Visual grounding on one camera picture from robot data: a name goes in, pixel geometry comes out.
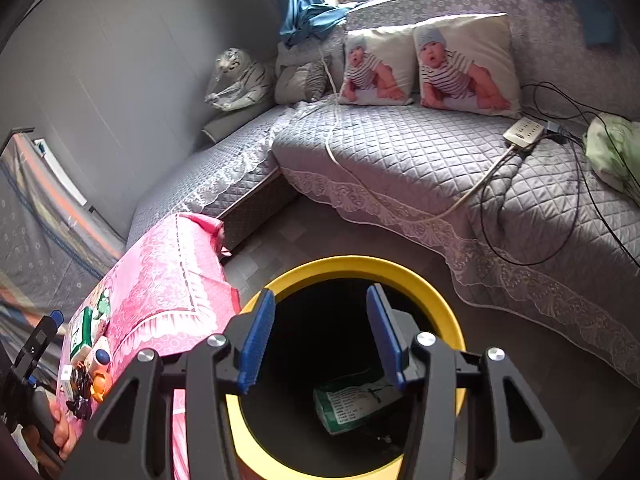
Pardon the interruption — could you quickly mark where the orange fruit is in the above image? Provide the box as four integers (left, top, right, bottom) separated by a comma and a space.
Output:
92, 372, 114, 402

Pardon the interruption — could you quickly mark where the grey striped cushion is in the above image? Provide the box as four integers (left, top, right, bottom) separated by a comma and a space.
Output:
274, 59, 328, 106

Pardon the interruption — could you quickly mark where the light green cloth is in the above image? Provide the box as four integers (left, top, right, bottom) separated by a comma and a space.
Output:
582, 112, 640, 193

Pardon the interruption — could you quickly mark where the grey quilted sofa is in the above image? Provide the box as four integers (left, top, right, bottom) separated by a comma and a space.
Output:
125, 0, 640, 391

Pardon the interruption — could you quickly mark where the white power strip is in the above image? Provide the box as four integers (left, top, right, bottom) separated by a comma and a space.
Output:
502, 116, 548, 152

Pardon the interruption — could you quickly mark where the black cable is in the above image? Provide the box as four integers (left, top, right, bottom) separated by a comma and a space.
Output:
477, 82, 640, 267

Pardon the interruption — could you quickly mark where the white power cable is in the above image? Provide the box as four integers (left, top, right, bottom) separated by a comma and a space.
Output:
320, 52, 518, 222

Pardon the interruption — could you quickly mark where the large baby print pillow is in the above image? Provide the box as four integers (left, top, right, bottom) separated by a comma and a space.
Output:
412, 12, 523, 118

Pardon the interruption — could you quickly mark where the yellow rimmed black trash bin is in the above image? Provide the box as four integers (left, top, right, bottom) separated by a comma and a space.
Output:
225, 255, 468, 480

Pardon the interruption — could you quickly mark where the striped grey blanket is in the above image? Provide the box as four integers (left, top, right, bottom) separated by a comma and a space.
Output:
0, 130, 126, 311

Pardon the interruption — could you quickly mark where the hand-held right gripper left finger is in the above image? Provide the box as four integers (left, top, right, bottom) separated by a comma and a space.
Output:
60, 287, 277, 480

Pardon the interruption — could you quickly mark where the pink floral tablecloth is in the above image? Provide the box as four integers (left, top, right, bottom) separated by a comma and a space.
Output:
55, 212, 242, 480

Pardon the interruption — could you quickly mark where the green packet with white label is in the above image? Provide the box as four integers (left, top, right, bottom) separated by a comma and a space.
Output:
314, 370, 406, 436

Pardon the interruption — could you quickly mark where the person's left hand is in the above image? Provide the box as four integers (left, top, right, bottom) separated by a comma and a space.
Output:
22, 395, 82, 465

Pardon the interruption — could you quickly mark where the green and white box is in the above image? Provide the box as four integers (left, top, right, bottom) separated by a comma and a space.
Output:
67, 305, 108, 363

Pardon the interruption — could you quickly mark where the white tiger plush toy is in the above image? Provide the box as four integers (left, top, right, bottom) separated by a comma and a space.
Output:
204, 47, 275, 112

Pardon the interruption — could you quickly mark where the cream tube, blue cap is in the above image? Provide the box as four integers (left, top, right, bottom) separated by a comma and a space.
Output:
82, 349, 112, 376

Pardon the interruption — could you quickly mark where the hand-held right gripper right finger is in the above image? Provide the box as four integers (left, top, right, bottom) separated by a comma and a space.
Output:
366, 284, 583, 480

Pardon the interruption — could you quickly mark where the flat grey cushion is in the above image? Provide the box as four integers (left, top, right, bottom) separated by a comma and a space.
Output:
201, 106, 273, 145

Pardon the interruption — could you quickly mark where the person's left forearm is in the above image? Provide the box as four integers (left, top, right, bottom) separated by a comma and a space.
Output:
0, 427, 48, 480

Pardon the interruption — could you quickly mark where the small baby print pillow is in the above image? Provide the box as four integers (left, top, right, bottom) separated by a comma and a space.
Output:
337, 25, 418, 107

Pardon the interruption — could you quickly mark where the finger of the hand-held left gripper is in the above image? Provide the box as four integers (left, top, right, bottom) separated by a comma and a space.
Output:
17, 310, 65, 367

